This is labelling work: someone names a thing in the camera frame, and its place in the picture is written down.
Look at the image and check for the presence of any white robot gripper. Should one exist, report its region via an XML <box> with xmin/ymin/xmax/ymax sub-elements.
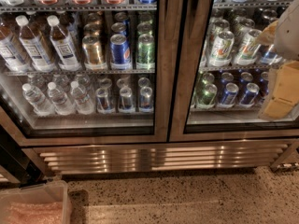
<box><xmin>257</xmin><ymin>4</ymin><xmax>299</xmax><ymax>120</ymax></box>

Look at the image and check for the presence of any glass fridge door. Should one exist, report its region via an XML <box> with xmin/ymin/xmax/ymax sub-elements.
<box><xmin>0</xmin><ymin>0</ymin><xmax>181</xmax><ymax>148</ymax></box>
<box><xmin>170</xmin><ymin>0</ymin><xmax>299</xmax><ymax>141</ymax></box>

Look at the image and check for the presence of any silver blue can right fridge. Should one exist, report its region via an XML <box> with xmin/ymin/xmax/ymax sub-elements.
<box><xmin>259</xmin><ymin>45</ymin><xmax>282</xmax><ymax>65</ymax></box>

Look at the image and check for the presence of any green can lower right fridge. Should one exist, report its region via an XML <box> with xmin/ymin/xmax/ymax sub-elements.
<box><xmin>196</xmin><ymin>84</ymin><xmax>218</xmax><ymax>107</ymax></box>

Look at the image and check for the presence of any white 7up can right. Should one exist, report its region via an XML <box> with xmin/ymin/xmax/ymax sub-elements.
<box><xmin>233</xmin><ymin>29</ymin><xmax>261</xmax><ymax>65</ymax></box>

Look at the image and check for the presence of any white 7up can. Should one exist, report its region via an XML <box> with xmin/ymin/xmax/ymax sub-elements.
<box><xmin>208</xmin><ymin>31</ymin><xmax>235</xmax><ymax>67</ymax></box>
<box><xmin>233</xmin><ymin>29</ymin><xmax>261</xmax><ymax>65</ymax></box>

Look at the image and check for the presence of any blue can lower right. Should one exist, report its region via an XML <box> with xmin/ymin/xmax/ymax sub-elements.
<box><xmin>239</xmin><ymin>82</ymin><xmax>260</xmax><ymax>106</ymax></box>

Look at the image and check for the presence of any blue can lower left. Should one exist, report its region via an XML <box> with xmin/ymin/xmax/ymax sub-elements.
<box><xmin>218</xmin><ymin>82</ymin><xmax>239</xmax><ymax>107</ymax></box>

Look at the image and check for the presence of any white 7up can left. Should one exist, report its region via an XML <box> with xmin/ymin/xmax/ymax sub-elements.
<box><xmin>208</xmin><ymin>31</ymin><xmax>235</xmax><ymax>67</ymax></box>

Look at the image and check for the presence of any green soda can front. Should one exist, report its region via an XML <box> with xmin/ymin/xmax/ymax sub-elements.
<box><xmin>136</xmin><ymin>34</ymin><xmax>155</xmax><ymax>69</ymax></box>

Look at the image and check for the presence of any slim energy can right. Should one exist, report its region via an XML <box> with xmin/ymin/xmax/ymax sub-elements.
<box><xmin>139</xmin><ymin>86</ymin><xmax>153</xmax><ymax>112</ymax></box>

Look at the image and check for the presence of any slim energy can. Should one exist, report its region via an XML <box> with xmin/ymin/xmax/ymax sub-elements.
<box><xmin>118</xmin><ymin>87</ymin><xmax>135</xmax><ymax>113</ymax></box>
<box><xmin>95</xmin><ymin>88</ymin><xmax>115</xmax><ymax>114</ymax></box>
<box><xmin>139</xmin><ymin>86</ymin><xmax>153</xmax><ymax>112</ymax></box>

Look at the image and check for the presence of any slim energy can middle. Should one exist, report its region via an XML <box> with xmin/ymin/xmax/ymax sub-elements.
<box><xmin>118</xmin><ymin>87</ymin><xmax>135</xmax><ymax>113</ymax></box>

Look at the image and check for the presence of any blue pepsi can front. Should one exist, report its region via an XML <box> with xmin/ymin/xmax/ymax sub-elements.
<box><xmin>110</xmin><ymin>34</ymin><xmax>132</xmax><ymax>70</ymax></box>

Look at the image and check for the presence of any slim energy can left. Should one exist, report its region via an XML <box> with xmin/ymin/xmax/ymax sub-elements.
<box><xmin>95</xmin><ymin>88</ymin><xmax>115</xmax><ymax>114</ymax></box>

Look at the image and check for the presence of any gold soda can front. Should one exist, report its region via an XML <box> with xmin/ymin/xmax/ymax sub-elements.
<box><xmin>82</xmin><ymin>35</ymin><xmax>107</xmax><ymax>71</ymax></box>

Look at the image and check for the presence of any water bottle right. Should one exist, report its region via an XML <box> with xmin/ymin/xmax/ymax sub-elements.
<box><xmin>70</xmin><ymin>81</ymin><xmax>95</xmax><ymax>115</ymax></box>

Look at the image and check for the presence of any water bottle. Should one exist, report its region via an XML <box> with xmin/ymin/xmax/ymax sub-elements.
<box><xmin>48</xmin><ymin>82</ymin><xmax>76</xmax><ymax>116</ymax></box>
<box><xmin>22</xmin><ymin>83</ymin><xmax>55</xmax><ymax>117</ymax></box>
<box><xmin>70</xmin><ymin>81</ymin><xmax>95</xmax><ymax>115</ymax></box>

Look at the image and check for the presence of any tea bottle white label right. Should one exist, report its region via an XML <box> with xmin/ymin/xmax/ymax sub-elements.
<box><xmin>47</xmin><ymin>15</ymin><xmax>81</xmax><ymax>71</ymax></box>

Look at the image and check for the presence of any tea bottle white label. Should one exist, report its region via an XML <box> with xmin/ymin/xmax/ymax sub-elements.
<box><xmin>0</xmin><ymin>18</ymin><xmax>31</xmax><ymax>72</ymax></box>
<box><xmin>47</xmin><ymin>15</ymin><xmax>81</xmax><ymax>71</ymax></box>
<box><xmin>16</xmin><ymin>15</ymin><xmax>55</xmax><ymax>72</ymax></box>

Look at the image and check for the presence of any water bottle middle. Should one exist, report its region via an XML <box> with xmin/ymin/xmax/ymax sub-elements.
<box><xmin>48</xmin><ymin>82</ymin><xmax>76</xmax><ymax>116</ymax></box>

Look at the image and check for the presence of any water bottle left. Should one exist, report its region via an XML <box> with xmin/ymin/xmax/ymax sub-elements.
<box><xmin>22</xmin><ymin>83</ymin><xmax>55</xmax><ymax>117</ymax></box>

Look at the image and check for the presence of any tea bottle white label middle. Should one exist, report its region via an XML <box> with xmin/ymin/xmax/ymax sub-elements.
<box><xmin>16</xmin><ymin>15</ymin><xmax>55</xmax><ymax>72</ymax></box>

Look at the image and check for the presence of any clear plastic storage bin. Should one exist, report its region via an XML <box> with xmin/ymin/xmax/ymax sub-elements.
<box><xmin>0</xmin><ymin>181</ymin><xmax>72</xmax><ymax>224</ymax></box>

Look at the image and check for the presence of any tea bottle white label left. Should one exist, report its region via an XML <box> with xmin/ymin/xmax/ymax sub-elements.
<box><xmin>0</xmin><ymin>18</ymin><xmax>31</xmax><ymax>72</ymax></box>

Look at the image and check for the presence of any pink bubble wrap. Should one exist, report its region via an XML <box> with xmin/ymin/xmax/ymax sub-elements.
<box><xmin>5</xmin><ymin>202</ymin><xmax>63</xmax><ymax>224</ymax></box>

